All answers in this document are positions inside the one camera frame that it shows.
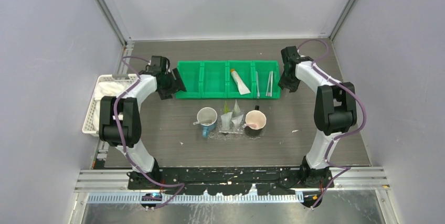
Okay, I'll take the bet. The green compartment bin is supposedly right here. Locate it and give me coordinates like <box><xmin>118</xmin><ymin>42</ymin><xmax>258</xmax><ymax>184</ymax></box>
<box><xmin>175</xmin><ymin>60</ymin><xmax>281</xmax><ymax>99</ymax></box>

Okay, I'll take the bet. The blue mug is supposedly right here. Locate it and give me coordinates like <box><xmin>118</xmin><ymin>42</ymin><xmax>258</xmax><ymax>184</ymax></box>
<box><xmin>196</xmin><ymin>107</ymin><xmax>218</xmax><ymax>138</ymax></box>

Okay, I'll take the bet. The pale blue toothbrush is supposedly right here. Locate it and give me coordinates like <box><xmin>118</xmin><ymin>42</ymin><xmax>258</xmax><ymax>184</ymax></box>
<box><xmin>193</xmin><ymin>120</ymin><xmax>213</xmax><ymax>125</ymax></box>

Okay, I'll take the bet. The dark green mug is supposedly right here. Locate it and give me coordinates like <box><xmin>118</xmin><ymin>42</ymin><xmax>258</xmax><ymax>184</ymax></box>
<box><xmin>244</xmin><ymin>105</ymin><xmax>267</xmax><ymax>137</ymax></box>

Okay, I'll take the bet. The pale mint toothpaste tube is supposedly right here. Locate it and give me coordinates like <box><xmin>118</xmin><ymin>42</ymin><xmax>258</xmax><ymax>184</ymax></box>
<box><xmin>220</xmin><ymin>111</ymin><xmax>232</xmax><ymax>130</ymax></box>

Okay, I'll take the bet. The pink toothbrush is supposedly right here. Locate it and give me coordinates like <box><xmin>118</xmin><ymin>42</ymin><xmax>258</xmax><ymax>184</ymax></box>
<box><xmin>242</xmin><ymin>123</ymin><xmax>258</xmax><ymax>129</ymax></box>

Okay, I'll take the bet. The clear plastic bag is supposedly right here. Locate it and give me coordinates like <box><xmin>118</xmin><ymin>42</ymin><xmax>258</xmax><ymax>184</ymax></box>
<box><xmin>218</xmin><ymin>112</ymin><xmax>245</xmax><ymax>134</ymax></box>

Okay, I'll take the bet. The white red-cap toothpaste tube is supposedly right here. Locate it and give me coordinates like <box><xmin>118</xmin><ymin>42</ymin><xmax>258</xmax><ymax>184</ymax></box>
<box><xmin>231</xmin><ymin>114</ymin><xmax>243</xmax><ymax>131</ymax></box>

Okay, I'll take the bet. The yellow-green toothpaste tube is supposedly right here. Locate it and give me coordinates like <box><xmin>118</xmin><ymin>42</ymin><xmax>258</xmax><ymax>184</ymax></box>
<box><xmin>224</xmin><ymin>101</ymin><xmax>230</xmax><ymax>114</ymax></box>

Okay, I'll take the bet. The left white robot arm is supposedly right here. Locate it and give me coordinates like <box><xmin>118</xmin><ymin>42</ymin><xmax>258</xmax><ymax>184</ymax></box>
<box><xmin>98</xmin><ymin>56</ymin><xmax>186</xmax><ymax>189</ymax></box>

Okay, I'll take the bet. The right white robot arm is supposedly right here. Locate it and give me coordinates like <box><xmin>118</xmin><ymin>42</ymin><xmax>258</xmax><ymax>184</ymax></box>
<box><xmin>278</xmin><ymin>46</ymin><xmax>357</xmax><ymax>188</ymax></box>

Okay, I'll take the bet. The beige toothbrush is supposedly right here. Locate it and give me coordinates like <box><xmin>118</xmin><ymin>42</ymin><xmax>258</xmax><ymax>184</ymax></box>
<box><xmin>266</xmin><ymin>71</ymin><xmax>272</xmax><ymax>97</ymax></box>

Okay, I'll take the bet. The light blue toothbrush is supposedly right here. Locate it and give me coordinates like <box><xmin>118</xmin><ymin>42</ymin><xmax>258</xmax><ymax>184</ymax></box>
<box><xmin>256</xmin><ymin>71</ymin><xmax>260</xmax><ymax>99</ymax></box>

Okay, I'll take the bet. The white orange-print toothpaste tube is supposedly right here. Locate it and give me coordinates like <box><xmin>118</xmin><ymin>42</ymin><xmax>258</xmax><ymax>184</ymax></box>
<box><xmin>230</xmin><ymin>69</ymin><xmax>251</xmax><ymax>95</ymax></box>

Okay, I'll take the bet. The white cloth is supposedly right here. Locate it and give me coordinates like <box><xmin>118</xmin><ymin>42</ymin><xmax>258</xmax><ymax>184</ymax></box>
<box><xmin>92</xmin><ymin>81</ymin><xmax>131</xmax><ymax>131</ymax></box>

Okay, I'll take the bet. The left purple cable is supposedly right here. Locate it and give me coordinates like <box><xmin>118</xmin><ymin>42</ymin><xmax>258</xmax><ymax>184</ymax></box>
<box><xmin>114</xmin><ymin>56</ymin><xmax>187</xmax><ymax>211</ymax></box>

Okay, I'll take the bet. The purple cable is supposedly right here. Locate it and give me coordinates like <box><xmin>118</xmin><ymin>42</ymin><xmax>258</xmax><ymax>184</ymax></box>
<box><xmin>297</xmin><ymin>39</ymin><xmax>368</xmax><ymax>209</ymax></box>
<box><xmin>114</xmin><ymin>56</ymin><xmax>187</xmax><ymax>211</ymax></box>

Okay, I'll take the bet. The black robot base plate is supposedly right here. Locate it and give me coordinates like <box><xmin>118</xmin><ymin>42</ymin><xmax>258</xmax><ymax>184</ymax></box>
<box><xmin>126</xmin><ymin>166</ymin><xmax>332</xmax><ymax>196</ymax></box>

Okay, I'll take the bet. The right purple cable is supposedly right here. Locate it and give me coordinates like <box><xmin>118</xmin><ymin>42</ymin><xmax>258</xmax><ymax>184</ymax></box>
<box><xmin>297</xmin><ymin>39</ymin><xmax>368</xmax><ymax>209</ymax></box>

